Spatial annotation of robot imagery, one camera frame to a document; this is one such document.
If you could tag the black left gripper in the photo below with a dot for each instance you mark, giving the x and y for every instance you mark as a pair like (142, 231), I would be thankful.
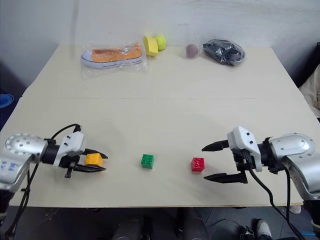
(75, 159)

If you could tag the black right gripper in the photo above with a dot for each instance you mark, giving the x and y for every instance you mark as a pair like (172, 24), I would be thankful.
(241, 160)

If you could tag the yellow toy brick cube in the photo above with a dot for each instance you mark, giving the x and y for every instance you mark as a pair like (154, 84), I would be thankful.
(93, 160)

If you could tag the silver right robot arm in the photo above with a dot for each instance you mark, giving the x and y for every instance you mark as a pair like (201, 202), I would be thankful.
(295, 147)

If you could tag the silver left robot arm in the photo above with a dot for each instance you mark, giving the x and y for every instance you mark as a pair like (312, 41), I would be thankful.
(22, 147)

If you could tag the red toy brick cube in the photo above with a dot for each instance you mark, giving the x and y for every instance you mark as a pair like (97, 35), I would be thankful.
(198, 164)

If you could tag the green toy brick cube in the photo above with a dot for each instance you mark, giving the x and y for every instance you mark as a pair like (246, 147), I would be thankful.
(147, 161)

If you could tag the grey shoe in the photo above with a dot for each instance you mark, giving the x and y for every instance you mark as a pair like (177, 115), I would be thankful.
(263, 228)

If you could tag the orange shoe in plastic bag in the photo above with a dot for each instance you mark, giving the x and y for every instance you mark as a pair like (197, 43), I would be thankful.
(115, 71)

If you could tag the blue round object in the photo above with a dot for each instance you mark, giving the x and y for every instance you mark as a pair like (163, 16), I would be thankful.
(5, 100)

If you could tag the orange canvas sneaker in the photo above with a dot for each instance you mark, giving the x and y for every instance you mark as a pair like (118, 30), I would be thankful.
(112, 55)

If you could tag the black bundle in clear bag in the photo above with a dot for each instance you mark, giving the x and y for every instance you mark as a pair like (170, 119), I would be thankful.
(223, 52)

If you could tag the person in beige clothing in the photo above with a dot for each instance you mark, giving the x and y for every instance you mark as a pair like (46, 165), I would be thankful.
(311, 92)

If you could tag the maroon ball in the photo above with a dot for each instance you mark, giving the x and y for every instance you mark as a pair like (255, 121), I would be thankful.
(192, 51)

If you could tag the yellow plastic cup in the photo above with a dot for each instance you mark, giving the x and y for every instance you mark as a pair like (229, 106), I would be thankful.
(150, 46)

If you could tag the yellow-green tennis ball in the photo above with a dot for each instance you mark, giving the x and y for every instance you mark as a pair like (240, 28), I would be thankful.
(161, 42)

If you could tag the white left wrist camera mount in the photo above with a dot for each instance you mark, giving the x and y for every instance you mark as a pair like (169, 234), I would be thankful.
(72, 142)

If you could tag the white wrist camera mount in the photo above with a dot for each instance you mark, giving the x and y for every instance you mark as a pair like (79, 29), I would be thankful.
(72, 142)
(243, 138)

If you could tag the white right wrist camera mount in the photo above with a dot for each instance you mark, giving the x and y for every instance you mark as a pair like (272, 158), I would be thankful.
(243, 138)

